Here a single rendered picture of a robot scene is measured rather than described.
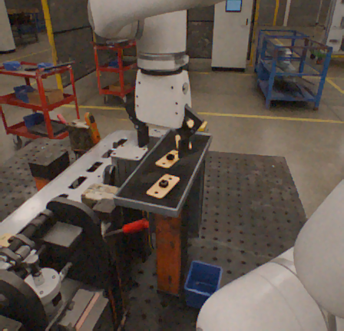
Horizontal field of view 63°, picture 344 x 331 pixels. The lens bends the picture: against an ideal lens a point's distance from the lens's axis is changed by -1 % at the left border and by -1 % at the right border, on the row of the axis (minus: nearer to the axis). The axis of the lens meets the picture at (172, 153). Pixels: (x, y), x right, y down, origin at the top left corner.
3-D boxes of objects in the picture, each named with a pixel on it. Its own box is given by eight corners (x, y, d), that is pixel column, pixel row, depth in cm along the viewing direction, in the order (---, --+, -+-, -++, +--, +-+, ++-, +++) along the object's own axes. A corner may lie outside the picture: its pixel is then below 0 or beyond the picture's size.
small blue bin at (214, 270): (191, 278, 95) (192, 259, 91) (220, 286, 92) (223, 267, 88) (182, 307, 86) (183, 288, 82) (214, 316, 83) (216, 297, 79)
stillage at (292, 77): (256, 87, 554) (262, 36, 508) (298, 89, 544) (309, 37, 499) (265, 108, 449) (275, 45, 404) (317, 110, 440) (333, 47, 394)
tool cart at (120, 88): (123, 91, 531) (118, 36, 484) (144, 94, 516) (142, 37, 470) (97, 104, 464) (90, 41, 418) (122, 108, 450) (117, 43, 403)
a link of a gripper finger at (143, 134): (148, 113, 58) (150, 143, 61) (135, 110, 59) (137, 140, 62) (139, 118, 55) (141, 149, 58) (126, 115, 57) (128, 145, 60)
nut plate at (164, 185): (165, 174, 66) (165, 170, 66) (180, 179, 64) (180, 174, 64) (145, 193, 60) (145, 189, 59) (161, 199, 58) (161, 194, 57)
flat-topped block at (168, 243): (166, 267, 99) (163, 153, 77) (187, 273, 97) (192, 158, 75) (155, 292, 90) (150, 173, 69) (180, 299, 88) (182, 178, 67)
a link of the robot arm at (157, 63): (196, 49, 50) (195, 66, 51) (153, 45, 54) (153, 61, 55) (173, 56, 43) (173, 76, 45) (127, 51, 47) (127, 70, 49)
